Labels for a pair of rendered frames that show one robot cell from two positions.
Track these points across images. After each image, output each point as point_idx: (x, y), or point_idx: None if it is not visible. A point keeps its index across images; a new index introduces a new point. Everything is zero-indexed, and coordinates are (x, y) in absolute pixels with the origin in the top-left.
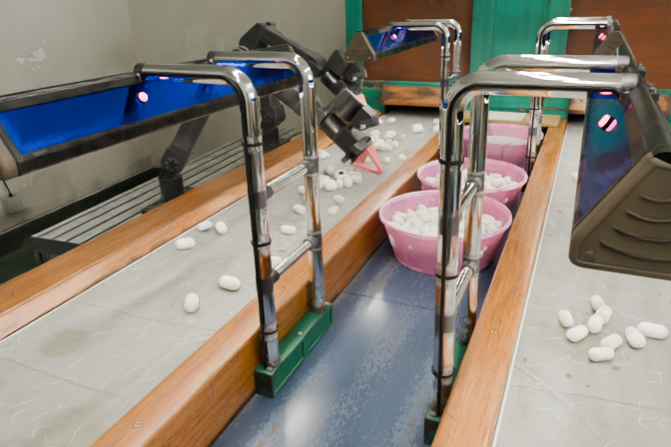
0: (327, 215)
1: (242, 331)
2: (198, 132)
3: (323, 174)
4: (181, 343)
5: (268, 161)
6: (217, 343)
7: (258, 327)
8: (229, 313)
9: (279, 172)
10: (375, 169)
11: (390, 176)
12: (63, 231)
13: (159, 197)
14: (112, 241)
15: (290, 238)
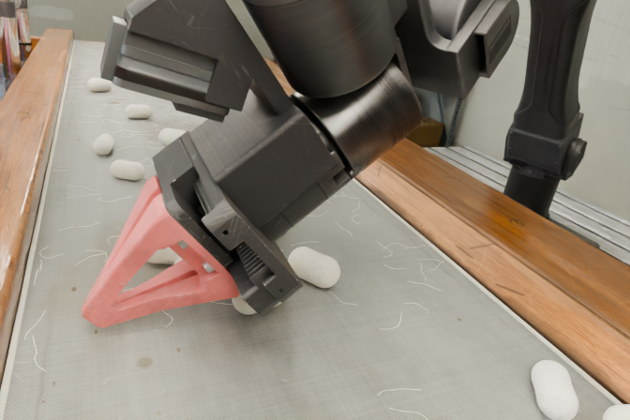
0: (117, 150)
1: (46, 46)
2: (525, 77)
3: (340, 276)
4: (99, 61)
5: (506, 222)
6: (57, 44)
7: (36, 47)
8: (88, 69)
9: (428, 225)
10: (127, 304)
11: (6, 250)
12: (462, 154)
13: (562, 222)
14: (283, 79)
15: (125, 113)
